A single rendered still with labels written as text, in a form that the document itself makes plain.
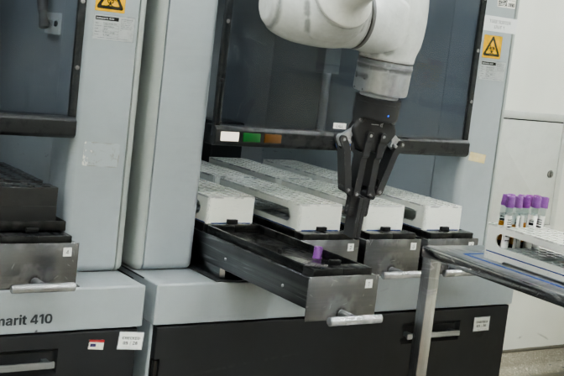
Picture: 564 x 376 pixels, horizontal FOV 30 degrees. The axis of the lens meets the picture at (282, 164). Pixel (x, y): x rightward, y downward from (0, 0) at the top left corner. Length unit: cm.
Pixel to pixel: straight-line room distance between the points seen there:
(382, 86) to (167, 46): 38
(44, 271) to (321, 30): 56
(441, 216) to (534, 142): 190
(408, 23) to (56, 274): 67
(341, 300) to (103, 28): 58
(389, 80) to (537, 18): 231
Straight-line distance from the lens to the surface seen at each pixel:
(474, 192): 226
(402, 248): 203
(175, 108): 181
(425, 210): 211
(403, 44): 166
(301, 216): 192
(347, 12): 154
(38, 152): 187
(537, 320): 423
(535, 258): 183
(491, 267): 180
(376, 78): 167
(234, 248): 178
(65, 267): 168
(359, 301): 167
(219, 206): 190
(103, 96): 175
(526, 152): 398
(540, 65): 398
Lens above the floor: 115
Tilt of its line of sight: 7 degrees down
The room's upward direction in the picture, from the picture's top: 7 degrees clockwise
